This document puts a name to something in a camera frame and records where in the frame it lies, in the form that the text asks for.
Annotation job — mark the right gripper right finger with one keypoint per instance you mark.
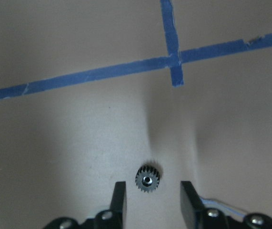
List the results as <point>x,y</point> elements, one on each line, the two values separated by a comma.
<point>191,205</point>

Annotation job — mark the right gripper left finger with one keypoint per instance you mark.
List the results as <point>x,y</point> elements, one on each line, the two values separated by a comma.
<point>118,205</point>

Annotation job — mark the black bearing gear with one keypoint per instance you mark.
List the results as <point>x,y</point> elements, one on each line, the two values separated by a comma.
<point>148,176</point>

